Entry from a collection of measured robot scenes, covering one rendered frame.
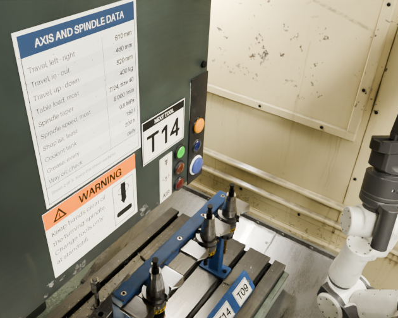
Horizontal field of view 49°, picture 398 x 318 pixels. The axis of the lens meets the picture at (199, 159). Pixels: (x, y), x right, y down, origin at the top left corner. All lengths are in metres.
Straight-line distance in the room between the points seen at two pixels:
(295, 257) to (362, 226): 0.73
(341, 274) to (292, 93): 0.59
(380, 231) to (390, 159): 0.15
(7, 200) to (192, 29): 0.33
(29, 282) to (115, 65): 0.27
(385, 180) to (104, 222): 0.60
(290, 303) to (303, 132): 0.61
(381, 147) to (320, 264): 0.84
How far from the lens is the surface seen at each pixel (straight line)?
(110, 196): 0.60
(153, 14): 0.55
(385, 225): 1.00
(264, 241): 1.74
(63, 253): 0.58
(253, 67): 1.47
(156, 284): 1.02
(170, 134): 0.65
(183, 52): 0.62
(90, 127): 0.52
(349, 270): 1.14
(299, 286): 1.68
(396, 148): 0.97
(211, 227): 1.14
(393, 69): 1.32
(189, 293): 1.46
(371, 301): 1.14
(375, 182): 0.99
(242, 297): 1.43
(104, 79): 0.51
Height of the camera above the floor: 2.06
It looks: 35 degrees down
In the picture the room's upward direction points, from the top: 3 degrees clockwise
